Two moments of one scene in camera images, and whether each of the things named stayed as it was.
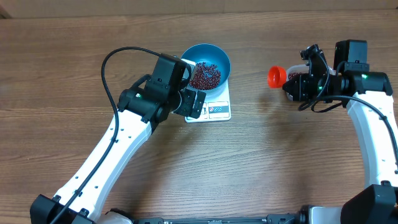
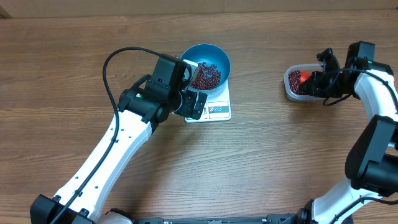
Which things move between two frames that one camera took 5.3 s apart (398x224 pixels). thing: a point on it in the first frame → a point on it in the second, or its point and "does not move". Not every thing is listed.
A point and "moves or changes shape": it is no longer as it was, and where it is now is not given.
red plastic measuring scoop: x=277 y=76 moves or changes shape
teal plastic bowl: x=211 y=54 does not move
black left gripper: x=187 y=110 does not move
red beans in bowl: x=206 y=76 does not move
